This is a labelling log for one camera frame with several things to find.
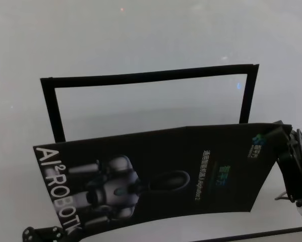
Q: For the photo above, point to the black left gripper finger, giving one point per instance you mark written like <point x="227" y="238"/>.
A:
<point x="79" y="230"/>

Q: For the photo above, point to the black rectangular tape frame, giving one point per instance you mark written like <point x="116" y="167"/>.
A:
<point x="150" y="75"/>

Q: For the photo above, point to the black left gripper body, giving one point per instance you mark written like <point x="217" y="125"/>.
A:
<point x="47" y="235"/>

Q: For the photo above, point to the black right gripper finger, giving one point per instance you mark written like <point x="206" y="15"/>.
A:
<point x="279" y="132"/>

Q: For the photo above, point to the black robot poster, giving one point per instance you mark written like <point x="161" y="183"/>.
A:
<point x="166" y="164"/>

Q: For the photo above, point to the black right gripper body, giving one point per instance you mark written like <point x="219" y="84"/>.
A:
<point x="297" y="164"/>

